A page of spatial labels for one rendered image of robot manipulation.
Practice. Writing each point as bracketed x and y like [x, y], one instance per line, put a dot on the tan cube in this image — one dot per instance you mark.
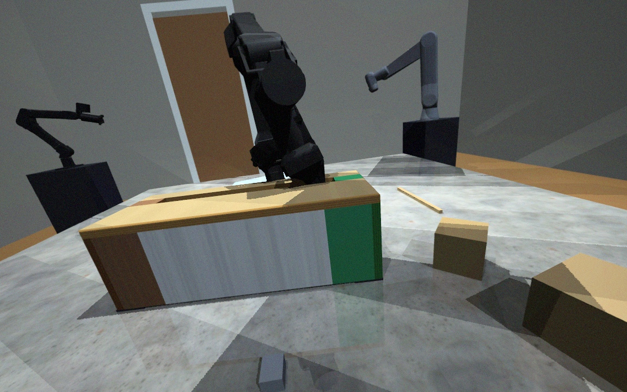
[459, 247]

